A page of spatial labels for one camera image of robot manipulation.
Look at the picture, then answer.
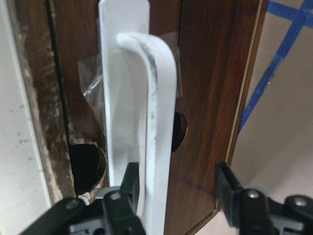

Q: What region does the white drawer handle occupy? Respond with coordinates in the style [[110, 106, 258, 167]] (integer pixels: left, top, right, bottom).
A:
[[98, 0, 177, 235]]

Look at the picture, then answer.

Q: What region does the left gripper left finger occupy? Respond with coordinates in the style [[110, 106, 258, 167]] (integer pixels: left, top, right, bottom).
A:
[[22, 162, 145, 235]]

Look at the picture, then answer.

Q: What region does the dark brown wooden drawer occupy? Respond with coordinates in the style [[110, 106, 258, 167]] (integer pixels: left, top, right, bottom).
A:
[[7, 0, 268, 235]]

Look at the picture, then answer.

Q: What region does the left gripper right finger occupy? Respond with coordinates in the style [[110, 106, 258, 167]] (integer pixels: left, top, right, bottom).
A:
[[215, 162, 313, 235]]

